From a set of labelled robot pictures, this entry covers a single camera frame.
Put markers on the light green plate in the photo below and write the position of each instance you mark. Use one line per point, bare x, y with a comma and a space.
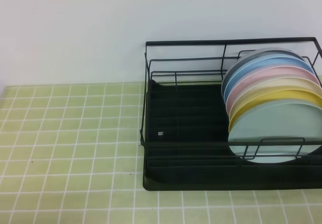
280, 120

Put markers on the grey plate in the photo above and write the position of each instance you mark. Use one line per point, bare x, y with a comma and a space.
253, 55

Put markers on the blue plate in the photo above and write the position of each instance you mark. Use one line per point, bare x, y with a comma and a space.
262, 62

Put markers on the bright yellow plate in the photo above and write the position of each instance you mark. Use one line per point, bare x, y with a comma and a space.
281, 94

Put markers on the pink plate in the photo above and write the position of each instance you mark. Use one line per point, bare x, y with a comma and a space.
261, 73

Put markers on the pale yellow plate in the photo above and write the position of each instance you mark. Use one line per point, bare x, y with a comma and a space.
254, 90

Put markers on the black drip tray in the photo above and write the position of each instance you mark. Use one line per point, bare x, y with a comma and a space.
260, 176

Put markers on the black wire dish rack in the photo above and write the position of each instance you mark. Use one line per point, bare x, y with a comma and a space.
182, 98

